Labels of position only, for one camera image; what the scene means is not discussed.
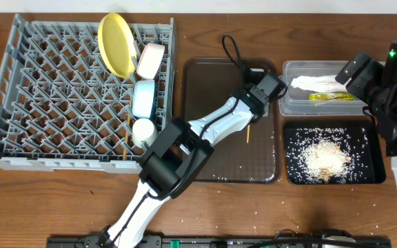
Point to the yellow plate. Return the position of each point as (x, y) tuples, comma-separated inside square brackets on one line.
[(116, 45)]

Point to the clear plastic bin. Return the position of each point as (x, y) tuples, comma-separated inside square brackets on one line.
[(296, 101)]

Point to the rice and food scraps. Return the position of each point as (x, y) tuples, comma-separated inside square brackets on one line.
[(335, 155)]

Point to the green snack wrapper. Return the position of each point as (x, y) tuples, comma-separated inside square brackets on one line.
[(334, 96)]

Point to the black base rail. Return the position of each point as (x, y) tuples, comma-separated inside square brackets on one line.
[(284, 238)]

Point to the pink white bowl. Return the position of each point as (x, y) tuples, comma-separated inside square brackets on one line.
[(150, 60)]

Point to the white napkin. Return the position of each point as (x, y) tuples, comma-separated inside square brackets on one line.
[(319, 84)]

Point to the wooden chopstick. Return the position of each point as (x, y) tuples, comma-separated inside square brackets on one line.
[(248, 134), (126, 131)]

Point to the light blue bowl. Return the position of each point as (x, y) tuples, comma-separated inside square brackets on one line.
[(143, 99)]

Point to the white cup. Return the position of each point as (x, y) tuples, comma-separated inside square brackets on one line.
[(144, 131)]

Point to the black waste tray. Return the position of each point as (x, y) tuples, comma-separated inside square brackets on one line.
[(374, 145)]

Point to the dark brown serving tray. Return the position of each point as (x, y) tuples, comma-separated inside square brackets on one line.
[(208, 84)]

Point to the grey dishwasher rack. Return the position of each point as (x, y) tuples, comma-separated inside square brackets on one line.
[(60, 107)]

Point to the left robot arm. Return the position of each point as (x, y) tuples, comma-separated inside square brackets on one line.
[(178, 154)]

